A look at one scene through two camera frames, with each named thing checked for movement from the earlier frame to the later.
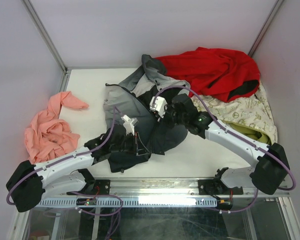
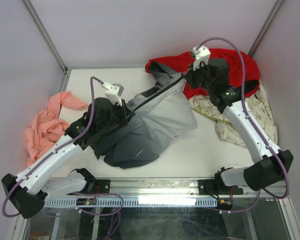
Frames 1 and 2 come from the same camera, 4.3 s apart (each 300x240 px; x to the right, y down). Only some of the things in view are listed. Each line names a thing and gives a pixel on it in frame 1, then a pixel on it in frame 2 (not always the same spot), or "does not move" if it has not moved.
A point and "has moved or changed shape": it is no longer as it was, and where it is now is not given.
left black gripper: (137, 146) to (126, 113)
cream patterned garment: (254, 110) does not move
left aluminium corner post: (66, 71) does not move
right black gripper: (167, 108) to (190, 75)
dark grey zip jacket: (142, 97) has moved or changed shape
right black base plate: (217, 187) does not move
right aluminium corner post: (266, 27) does not move
